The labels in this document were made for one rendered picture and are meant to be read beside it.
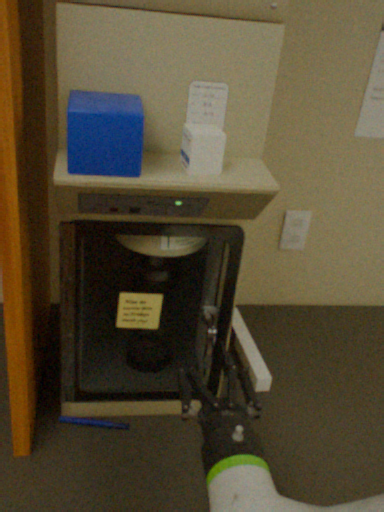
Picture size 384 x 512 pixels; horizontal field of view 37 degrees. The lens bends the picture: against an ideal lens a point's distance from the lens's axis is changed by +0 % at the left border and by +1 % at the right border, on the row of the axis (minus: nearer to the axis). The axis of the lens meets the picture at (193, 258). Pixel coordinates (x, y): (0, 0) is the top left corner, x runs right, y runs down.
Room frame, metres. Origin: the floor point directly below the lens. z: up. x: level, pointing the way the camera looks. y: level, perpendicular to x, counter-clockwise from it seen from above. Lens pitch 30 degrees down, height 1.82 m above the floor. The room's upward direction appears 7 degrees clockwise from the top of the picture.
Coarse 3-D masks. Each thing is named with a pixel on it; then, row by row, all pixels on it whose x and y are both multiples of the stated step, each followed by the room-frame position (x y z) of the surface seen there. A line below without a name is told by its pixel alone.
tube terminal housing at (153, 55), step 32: (64, 32) 0.81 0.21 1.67; (96, 32) 0.82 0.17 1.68; (128, 32) 0.83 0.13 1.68; (160, 32) 0.84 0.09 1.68; (192, 32) 0.85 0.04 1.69; (224, 32) 0.86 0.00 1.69; (256, 32) 0.87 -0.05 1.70; (64, 64) 0.81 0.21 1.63; (96, 64) 0.82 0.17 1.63; (128, 64) 0.83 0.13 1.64; (160, 64) 0.84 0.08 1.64; (192, 64) 0.85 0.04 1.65; (224, 64) 0.86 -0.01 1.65; (256, 64) 0.87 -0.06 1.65; (64, 96) 0.81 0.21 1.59; (160, 96) 0.84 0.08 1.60; (256, 96) 0.87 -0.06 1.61; (64, 128) 0.81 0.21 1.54; (160, 128) 0.84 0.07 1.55; (224, 128) 0.86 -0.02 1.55; (256, 128) 0.87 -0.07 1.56; (224, 224) 0.87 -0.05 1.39; (64, 416) 0.81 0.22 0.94
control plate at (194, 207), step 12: (84, 204) 0.76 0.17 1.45; (96, 204) 0.76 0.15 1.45; (108, 204) 0.76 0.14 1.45; (120, 204) 0.77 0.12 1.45; (132, 204) 0.77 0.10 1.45; (144, 204) 0.77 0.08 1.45; (156, 204) 0.77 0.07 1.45; (168, 204) 0.77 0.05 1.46; (180, 204) 0.78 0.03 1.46; (192, 204) 0.78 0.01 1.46; (204, 204) 0.78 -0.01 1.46; (168, 216) 0.81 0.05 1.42; (180, 216) 0.82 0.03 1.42; (192, 216) 0.82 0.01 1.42
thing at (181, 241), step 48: (96, 240) 0.81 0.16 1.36; (144, 240) 0.83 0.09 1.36; (192, 240) 0.84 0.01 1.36; (240, 240) 0.86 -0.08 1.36; (96, 288) 0.81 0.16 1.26; (144, 288) 0.83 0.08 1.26; (192, 288) 0.85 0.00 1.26; (96, 336) 0.81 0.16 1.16; (144, 336) 0.83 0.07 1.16; (192, 336) 0.85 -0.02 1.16; (96, 384) 0.81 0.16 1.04; (144, 384) 0.83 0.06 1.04
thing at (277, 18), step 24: (72, 0) 0.82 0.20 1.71; (96, 0) 0.82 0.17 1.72; (120, 0) 0.83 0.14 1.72; (144, 0) 0.84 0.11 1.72; (168, 0) 0.84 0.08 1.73; (192, 0) 0.85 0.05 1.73; (216, 0) 0.85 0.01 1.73; (240, 0) 0.86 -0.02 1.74; (264, 0) 0.87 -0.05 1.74; (288, 0) 0.88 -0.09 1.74
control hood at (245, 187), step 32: (64, 160) 0.76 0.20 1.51; (160, 160) 0.81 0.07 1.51; (224, 160) 0.84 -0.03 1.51; (256, 160) 0.86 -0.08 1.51; (64, 192) 0.72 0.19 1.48; (96, 192) 0.73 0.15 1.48; (128, 192) 0.73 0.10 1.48; (160, 192) 0.74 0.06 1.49; (192, 192) 0.75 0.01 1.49; (224, 192) 0.75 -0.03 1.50; (256, 192) 0.76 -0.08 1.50
